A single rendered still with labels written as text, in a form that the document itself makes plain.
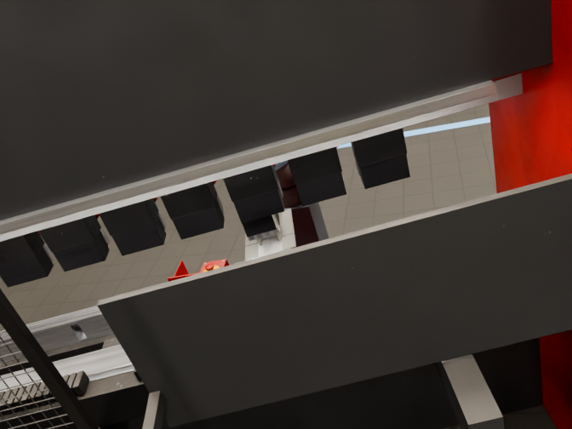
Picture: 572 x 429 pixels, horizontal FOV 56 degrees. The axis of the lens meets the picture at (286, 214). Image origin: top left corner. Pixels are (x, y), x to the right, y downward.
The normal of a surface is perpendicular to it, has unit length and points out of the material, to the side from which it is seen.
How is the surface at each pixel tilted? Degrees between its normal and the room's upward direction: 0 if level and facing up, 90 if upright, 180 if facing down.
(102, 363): 0
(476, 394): 0
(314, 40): 90
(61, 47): 90
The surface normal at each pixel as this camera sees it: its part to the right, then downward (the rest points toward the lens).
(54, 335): 0.06, 0.50
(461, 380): -0.27, -0.83
